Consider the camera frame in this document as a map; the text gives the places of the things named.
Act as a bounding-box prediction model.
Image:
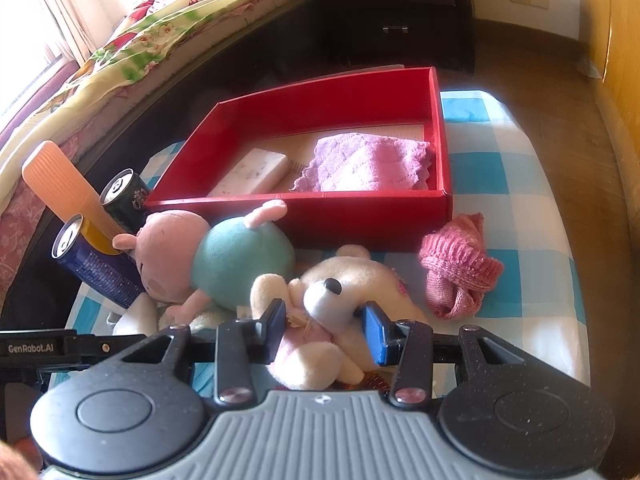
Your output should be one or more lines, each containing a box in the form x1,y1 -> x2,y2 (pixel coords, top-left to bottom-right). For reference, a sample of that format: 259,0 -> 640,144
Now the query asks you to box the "dark wooden nightstand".
305,0 -> 476,76

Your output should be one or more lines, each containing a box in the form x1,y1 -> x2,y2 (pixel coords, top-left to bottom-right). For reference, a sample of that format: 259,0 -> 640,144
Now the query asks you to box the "pink patterned mattress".
0,0 -> 311,286

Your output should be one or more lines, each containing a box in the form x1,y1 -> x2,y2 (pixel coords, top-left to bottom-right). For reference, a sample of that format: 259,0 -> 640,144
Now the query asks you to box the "floral bed sheet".
0,0 -> 311,211

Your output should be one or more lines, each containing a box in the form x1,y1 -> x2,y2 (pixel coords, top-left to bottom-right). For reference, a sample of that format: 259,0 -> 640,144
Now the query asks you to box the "red cardboard box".
144,66 -> 453,253

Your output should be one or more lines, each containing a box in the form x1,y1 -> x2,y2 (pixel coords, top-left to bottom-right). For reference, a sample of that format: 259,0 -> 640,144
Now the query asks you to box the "white bear plush toy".
250,245 -> 431,391

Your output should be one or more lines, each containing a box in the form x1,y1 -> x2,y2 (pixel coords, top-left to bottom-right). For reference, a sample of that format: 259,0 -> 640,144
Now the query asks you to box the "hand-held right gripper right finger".
361,302 -> 546,407

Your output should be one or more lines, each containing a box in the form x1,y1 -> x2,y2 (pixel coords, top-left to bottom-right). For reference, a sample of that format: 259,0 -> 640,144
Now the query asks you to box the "blue drink can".
49,214 -> 146,311

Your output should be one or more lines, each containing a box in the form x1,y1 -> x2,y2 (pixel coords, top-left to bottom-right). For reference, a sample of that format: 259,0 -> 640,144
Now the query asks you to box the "purple quilted cloth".
291,132 -> 435,193

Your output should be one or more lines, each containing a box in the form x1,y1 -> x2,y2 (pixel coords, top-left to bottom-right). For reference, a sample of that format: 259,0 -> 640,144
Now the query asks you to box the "black drink can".
100,169 -> 153,236

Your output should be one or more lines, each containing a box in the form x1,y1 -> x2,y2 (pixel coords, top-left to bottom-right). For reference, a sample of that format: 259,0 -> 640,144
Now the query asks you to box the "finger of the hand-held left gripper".
77,334 -> 148,365

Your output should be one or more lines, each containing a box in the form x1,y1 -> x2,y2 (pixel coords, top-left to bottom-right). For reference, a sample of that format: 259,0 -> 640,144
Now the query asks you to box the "blue white checkered cloth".
67,91 -> 593,396

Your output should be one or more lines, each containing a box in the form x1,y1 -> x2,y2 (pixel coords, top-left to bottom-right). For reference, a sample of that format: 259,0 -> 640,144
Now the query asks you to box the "pink pig plush toy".
112,199 -> 297,331

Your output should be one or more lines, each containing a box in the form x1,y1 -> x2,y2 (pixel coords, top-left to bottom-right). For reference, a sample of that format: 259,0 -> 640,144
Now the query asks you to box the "wooden wardrobe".
580,0 -> 640,128

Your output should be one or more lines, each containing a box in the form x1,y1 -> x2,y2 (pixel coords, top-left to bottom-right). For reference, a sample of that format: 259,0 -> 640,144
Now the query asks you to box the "orange ribbed bottle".
21,141 -> 108,231

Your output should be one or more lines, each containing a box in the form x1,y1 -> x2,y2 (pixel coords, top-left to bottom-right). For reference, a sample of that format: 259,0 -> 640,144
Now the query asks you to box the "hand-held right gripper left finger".
107,299 -> 288,407

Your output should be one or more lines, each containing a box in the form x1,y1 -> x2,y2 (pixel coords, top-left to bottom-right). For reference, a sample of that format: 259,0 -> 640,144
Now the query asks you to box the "light curtain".
0,0 -> 136,131

